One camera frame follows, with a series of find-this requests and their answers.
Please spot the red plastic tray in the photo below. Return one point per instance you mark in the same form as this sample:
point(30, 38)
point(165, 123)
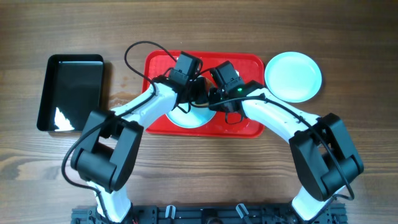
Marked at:
point(249, 66)

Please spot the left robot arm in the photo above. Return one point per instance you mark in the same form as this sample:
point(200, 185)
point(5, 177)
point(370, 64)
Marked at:
point(105, 154)

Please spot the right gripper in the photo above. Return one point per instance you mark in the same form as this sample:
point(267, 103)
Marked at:
point(214, 93)

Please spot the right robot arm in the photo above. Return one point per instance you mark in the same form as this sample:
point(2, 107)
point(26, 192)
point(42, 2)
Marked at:
point(324, 154)

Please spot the light blue plate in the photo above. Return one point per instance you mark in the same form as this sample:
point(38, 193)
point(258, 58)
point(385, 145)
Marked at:
point(293, 77)
point(186, 116)

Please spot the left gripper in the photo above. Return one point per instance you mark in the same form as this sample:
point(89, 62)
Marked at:
point(204, 91)

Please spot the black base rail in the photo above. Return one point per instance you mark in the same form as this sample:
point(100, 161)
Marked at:
point(268, 213)

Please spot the black rectangular container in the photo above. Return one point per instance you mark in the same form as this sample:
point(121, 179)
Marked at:
point(72, 89)

